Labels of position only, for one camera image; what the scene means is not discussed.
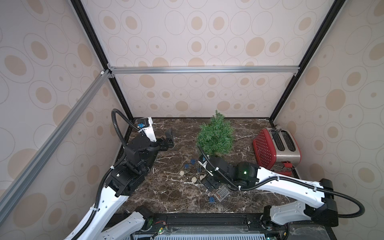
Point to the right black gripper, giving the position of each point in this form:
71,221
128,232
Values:
211,181

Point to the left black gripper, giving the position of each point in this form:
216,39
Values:
167,143

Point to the wicker ball string lights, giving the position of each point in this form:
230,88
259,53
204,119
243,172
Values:
192,175

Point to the small green christmas tree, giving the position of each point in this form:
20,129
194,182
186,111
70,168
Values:
216,137

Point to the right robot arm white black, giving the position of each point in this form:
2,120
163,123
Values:
314,201

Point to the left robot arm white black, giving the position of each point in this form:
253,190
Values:
120,182

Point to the clear plastic battery box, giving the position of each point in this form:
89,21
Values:
221,193

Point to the red silver toaster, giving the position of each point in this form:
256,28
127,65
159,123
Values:
277,150

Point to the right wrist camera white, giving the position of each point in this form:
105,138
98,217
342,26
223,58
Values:
203,162

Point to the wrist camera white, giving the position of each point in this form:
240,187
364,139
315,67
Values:
203,162
145,126

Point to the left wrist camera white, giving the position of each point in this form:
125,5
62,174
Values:
145,126

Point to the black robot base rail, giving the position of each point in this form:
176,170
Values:
237,223

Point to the horizontal aluminium frame bar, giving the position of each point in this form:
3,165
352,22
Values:
202,70

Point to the left diagonal aluminium frame bar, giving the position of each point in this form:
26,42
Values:
21,184

